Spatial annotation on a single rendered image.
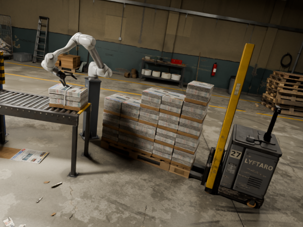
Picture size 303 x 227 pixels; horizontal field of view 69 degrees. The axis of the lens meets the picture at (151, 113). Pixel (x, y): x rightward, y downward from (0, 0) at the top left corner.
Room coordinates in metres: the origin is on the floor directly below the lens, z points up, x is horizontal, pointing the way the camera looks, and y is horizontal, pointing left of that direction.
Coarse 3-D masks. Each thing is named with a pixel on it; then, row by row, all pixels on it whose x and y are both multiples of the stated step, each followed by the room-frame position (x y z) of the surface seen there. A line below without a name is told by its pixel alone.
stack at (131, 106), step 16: (112, 96) 3.19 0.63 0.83; (128, 96) 3.33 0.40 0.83; (128, 112) 2.95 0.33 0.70; (144, 112) 2.88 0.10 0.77; (160, 112) 2.82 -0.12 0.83; (128, 128) 2.94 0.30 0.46; (144, 128) 2.85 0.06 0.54; (160, 128) 2.80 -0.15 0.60; (176, 128) 2.72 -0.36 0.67; (112, 144) 3.01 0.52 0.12; (128, 144) 2.93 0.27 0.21; (144, 144) 2.84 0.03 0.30; (160, 144) 2.78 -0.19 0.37; (144, 160) 2.86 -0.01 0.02; (160, 160) 2.76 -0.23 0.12
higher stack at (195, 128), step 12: (192, 84) 2.71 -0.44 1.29; (204, 84) 2.87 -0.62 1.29; (192, 96) 2.68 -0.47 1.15; (204, 96) 2.64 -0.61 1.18; (192, 108) 2.66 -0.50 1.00; (204, 108) 2.62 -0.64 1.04; (180, 120) 2.70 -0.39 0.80; (204, 120) 2.94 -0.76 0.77; (192, 132) 2.64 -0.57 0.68; (180, 144) 2.69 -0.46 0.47; (192, 144) 2.63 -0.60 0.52; (180, 156) 2.67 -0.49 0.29; (192, 156) 2.62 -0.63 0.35; (180, 168) 2.66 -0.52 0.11
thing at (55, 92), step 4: (60, 84) 2.66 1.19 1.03; (52, 88) 2.44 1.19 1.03; (56, 88) 2.46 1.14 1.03; (60, 88) 2.48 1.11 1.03; (64, 88) 2.51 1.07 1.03; (52, 92) 2.42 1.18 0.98; (56, 92) 2.43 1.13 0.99; (60, 92) 2.43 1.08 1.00; (52, 96) 2.43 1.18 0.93; (56, 96) 2.43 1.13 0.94; (60, 96) 2.43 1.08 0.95; (52, 100) 2.43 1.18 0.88; (56, 100) 2.43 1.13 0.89; (60, 100) 2.43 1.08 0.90
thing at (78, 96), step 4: (76, 88) 2.60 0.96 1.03; (80, 88) 2.62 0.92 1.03; (84, 88) 2.65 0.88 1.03; (68, 92) 2.43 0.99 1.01; (72, 92) 2.43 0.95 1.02; (76, 92) 2.43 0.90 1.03; (80, 92) 2.46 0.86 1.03; (84, 92) 2.58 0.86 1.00; (68, 96) 2.43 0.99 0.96; (72, 96) 2.43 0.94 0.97; (76, 96) 2.43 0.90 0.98; (80, 96) 2.43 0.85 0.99; (84, 96) 2.56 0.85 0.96; (68, 100) 2.43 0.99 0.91; (72, 100) 2.43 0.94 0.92; (76, 100) 2.43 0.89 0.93; (80, 100) 2.43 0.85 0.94; (84, 100) 2.58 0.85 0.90; (68, 104) 2.43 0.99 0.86; (72, 104) 2.44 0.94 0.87; (76, 104) 2.44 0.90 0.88; (80, 104) 2.44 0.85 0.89
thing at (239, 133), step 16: (240, 128) 2.77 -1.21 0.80; (240, 144) 2.31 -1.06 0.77; (256, 144) 2.35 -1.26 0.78; (272, 144) 2.41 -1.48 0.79; (224, 160) 2.75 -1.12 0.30; (240, 160) 2.31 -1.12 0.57; (256, 160) 2.24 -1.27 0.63; (272, 160) 2.20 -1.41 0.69; (224, 176) 2.33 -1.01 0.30; (240, 176) 2.28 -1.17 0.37; (256, 176) 2.23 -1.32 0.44; (224, 192) 2.31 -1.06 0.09; (240, 192) 2.26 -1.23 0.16; (256, 192) 2.21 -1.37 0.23
